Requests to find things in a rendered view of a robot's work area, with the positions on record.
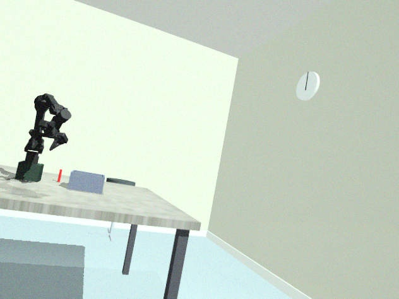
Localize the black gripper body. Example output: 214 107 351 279
28 124 68 143

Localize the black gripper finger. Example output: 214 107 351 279
30 133 40 149
49 136 64 151

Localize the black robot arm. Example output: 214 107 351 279
24 93 72 164

